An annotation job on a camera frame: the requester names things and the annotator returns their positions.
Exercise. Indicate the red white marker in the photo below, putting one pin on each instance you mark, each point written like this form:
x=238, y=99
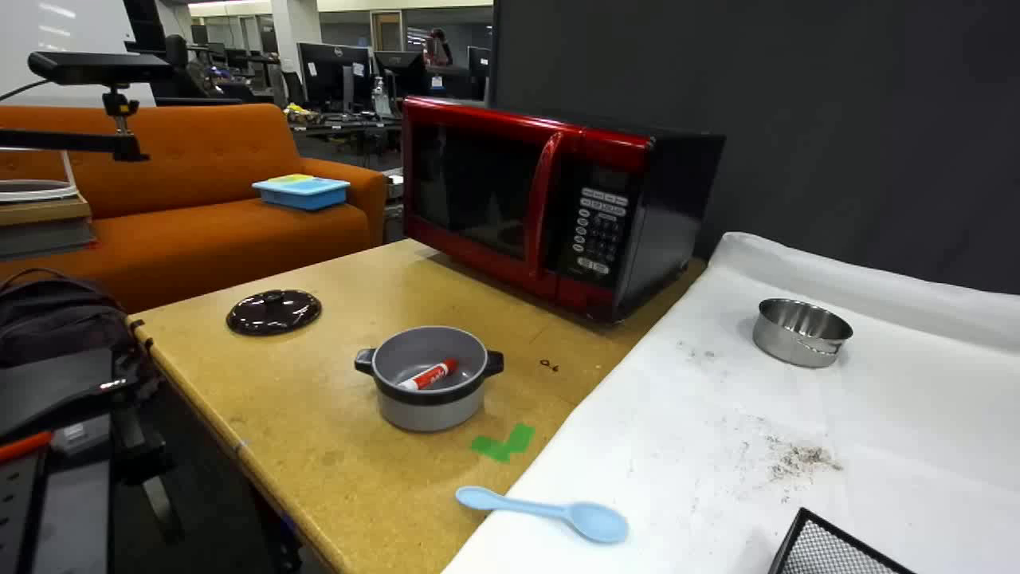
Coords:
x=434, y=375

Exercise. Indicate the red black microwave body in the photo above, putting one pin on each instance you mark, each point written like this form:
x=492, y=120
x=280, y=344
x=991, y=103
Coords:
x=680, y=211

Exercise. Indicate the steel bowl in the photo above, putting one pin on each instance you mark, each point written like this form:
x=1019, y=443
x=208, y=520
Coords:
x=799, y=347

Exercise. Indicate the blue book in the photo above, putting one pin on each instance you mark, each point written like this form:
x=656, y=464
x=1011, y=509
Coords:
x=303, y=194

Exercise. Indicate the black computer monitor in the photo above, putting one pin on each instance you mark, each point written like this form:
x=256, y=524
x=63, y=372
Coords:
x=402, y=74
x=329, y=74

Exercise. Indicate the light blue plastic spoon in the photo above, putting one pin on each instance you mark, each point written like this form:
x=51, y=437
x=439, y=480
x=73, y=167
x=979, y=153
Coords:
x=594, y=520

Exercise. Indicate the white paper sheet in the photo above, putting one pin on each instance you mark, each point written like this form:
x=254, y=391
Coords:
x=742, y=447

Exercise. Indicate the orange sofa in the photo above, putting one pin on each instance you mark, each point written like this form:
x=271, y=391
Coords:
x=192, y=235

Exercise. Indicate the dark grey backdrop curtain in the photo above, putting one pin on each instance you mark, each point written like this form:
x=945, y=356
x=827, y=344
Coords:
x=850, y=105

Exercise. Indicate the black mesh box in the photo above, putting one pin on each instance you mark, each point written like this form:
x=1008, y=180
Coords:
x=831, y=554

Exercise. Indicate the black backpack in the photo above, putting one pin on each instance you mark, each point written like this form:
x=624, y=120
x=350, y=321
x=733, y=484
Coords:
x=51, y=321

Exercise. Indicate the stack of books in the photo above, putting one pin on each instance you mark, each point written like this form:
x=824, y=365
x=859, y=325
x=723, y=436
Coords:
x=41, y=211

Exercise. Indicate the black tripod stand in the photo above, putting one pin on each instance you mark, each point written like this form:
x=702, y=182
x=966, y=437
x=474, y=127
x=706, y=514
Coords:
x=63, y=513

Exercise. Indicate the black stereo camera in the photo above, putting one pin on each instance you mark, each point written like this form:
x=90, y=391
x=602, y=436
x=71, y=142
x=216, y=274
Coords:
x=96, y=68

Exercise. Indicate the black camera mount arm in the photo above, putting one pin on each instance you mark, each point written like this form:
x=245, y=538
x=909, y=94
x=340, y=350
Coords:
x=63, y=142

